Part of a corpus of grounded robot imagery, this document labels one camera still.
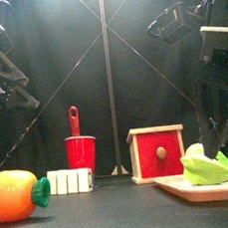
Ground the green toy starfruit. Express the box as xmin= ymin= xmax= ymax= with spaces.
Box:
xmin=178 ymin=139 xmax=228 ymax=189

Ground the wooden cutting board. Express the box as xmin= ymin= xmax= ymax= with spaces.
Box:
xmin=152 ymin=168 xmax=228 ymax=210

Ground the wooden box red drawer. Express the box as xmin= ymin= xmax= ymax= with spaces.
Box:
xmin=124 ymin=122 xmax=189 ymax=186

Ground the white segmented block toy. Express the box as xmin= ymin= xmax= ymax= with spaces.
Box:
xmin=46 ymin=165 xmax=96 ymax=197

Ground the orange toy fruit green cap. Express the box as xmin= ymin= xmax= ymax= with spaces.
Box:
xmin=0 ymin=164 xmax=55 ymax=224

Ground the thin diagonal brace wire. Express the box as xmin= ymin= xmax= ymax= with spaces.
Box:
xmin=69 ymin=0 xmax=197 ymax=119
xmin=0 ymin=0 xmax=158 ymax=174

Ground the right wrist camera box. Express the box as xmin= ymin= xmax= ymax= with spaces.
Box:
xmin=142 ymin=0 xmax=210 ymax=47

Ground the red cup with handle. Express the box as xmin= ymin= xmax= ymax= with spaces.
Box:
xmin=59 ymin=104 xmax=101 ymax=178

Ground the vertical metal frame pole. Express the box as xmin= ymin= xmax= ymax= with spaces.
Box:
xmin=91 ymin=0 xmax=130 ymax=177

